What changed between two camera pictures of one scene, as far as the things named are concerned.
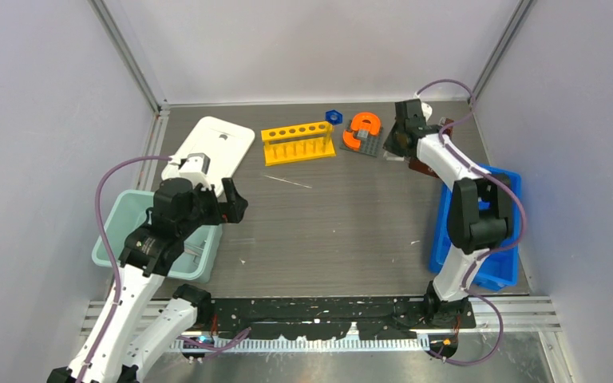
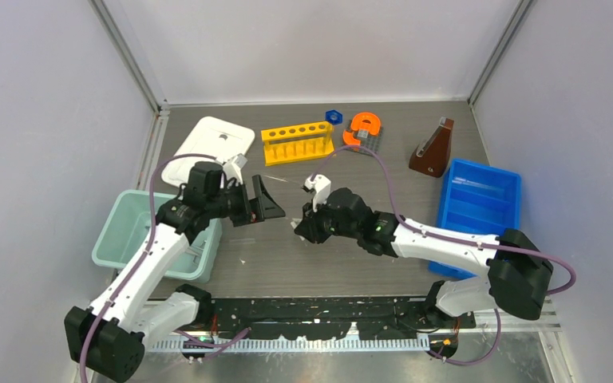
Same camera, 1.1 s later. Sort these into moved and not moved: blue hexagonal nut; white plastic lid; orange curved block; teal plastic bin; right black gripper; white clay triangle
Moved: right black gripper; white clay triangle
Not moved: blue hexagonal nut; teal plastic bin; white plastic lid; orange curved block
